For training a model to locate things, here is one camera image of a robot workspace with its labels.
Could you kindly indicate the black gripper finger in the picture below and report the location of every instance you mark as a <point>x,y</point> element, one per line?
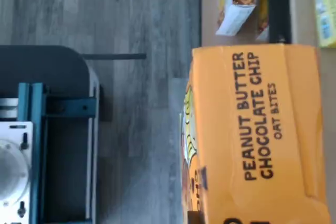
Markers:
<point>193,218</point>

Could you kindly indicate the orange Bobo's peanut butter box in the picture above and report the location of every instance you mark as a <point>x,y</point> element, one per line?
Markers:
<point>262,116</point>

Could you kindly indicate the dark grey robot base platform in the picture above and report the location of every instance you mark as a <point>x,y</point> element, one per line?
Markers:
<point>63,72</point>

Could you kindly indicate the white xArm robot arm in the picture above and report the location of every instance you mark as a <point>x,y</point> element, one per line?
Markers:
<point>13,155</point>

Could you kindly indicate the green Bobo's apple pie box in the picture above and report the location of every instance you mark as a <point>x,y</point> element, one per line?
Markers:
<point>325,11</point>

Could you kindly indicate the thin dark metal rod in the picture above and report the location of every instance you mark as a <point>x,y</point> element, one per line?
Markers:
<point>113,56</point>

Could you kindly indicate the teal metal mounting frame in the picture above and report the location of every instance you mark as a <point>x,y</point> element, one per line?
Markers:
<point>36,129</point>

